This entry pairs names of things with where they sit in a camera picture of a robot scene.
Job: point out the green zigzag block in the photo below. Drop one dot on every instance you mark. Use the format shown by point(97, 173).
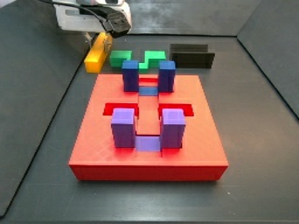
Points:
point(153, 57)

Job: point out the red board with slots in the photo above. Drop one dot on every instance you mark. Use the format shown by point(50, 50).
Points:
point(98, 160)

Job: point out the yellow long block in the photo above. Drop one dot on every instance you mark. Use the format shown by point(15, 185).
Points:
point(98, 53)

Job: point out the purple U block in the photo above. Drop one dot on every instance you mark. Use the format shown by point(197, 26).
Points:
point(170, 139)

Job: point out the black bracket holder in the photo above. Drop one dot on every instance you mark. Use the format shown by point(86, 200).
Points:
point(191, 56)

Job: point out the dark blue U block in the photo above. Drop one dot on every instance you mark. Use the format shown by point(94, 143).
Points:
point(166, 76)

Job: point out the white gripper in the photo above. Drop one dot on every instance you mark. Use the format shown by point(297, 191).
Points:
point(94, 16)

